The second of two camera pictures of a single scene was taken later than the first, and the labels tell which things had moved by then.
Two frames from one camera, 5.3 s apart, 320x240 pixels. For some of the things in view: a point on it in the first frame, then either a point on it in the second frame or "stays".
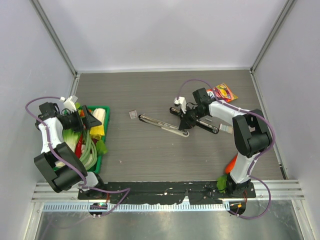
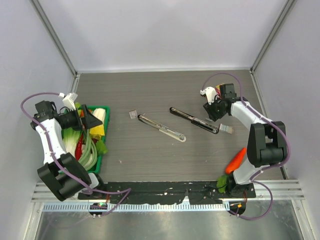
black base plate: (158, 192) stays
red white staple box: (133, 114) stays
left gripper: (89, 120) stays
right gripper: (185, 122) → (212, 114)
